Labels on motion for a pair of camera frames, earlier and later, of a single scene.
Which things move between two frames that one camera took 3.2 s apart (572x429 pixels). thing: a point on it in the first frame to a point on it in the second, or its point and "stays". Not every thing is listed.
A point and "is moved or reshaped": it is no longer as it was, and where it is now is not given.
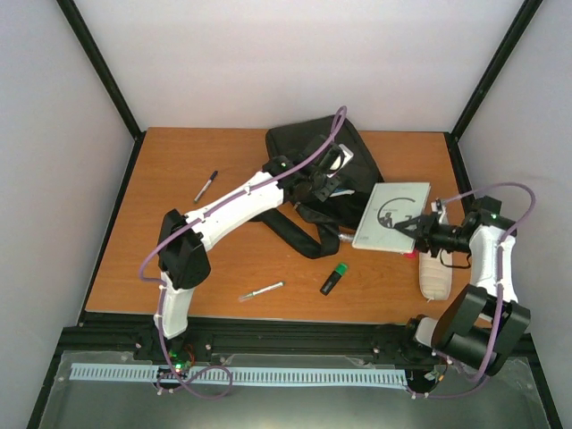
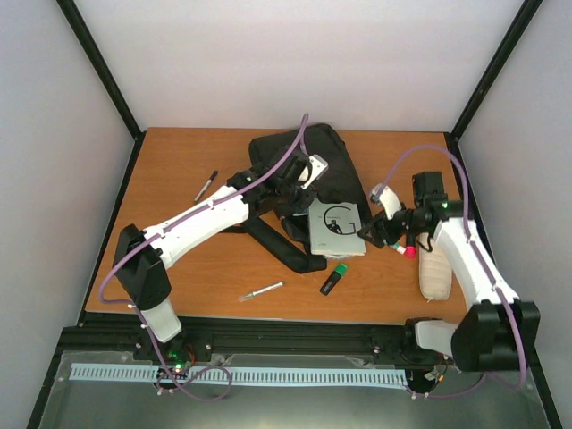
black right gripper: (424, 231) to (379, 222)
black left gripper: (325, 193) to (300, 206)
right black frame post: (508, 45) stays
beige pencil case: (435, 277) stays
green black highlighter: (341, 268) stays
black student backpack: (314, 227) is moved or reshaped
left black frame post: (87, 42) stays
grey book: (389, 203) is moved or reshaped
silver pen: (263, 290) stays
